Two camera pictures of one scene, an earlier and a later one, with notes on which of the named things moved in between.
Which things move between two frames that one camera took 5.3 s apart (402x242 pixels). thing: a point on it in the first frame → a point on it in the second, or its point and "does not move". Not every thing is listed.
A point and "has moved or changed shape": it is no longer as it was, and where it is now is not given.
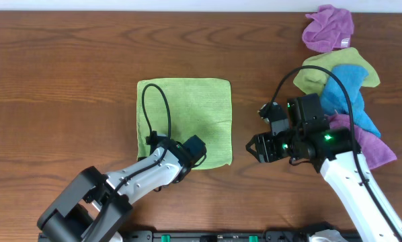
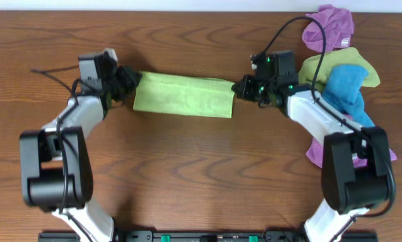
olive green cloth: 316,80 does not move
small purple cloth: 331,29 does not move
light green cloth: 181,109 has moved or changed shape
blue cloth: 335,101 does not move
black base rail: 235,236 does not move
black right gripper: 265,152 → 245,91
